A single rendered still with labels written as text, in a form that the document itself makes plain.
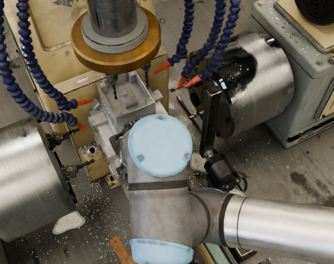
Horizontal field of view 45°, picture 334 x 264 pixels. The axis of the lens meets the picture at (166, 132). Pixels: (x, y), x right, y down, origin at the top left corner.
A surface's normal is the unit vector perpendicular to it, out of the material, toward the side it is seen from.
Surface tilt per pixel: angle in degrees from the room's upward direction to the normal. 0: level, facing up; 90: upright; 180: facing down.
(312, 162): 0
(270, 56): 21
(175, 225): 37
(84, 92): 90
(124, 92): 0
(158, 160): 25
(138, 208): 50
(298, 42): 0
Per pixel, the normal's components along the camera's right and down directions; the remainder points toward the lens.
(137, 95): -0.01, -0.55
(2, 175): 0.18, -0.20
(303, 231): -0.48, -0.30
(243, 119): 0.45, 0.59
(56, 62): 0.47, 0.73
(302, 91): -0.88, 0.40
